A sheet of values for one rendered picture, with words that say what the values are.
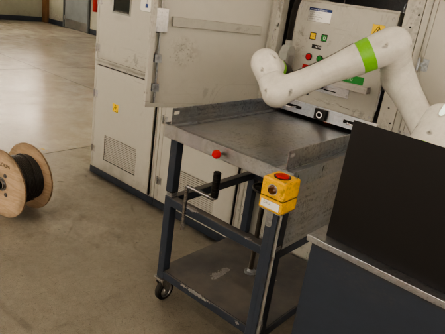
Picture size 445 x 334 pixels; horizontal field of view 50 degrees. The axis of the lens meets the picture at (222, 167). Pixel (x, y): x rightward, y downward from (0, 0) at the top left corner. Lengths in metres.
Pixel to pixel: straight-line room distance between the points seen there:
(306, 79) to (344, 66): 0.13
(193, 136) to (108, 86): 1.56
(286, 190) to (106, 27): 2.23
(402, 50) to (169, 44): 1.00
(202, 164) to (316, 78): 1.21
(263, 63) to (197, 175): 1.20
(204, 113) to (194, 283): 0.74
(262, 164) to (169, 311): 0.91
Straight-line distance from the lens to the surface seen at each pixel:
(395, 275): 1.34
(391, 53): 1.74
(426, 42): 2.06
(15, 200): 2.88
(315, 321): 1.52
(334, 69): 1.72
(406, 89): 1.80
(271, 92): 1.71
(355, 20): 2.25
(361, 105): 2.23
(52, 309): 2.26
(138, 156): 3.16
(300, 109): 2.37
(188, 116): 1.97
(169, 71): 2.22
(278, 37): 2.40
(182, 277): 2.17
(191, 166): 2.81
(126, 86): 3.17
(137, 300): 2.30
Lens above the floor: 1.37
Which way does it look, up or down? 20 degrees down
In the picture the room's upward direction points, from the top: 8 degrees clockwise
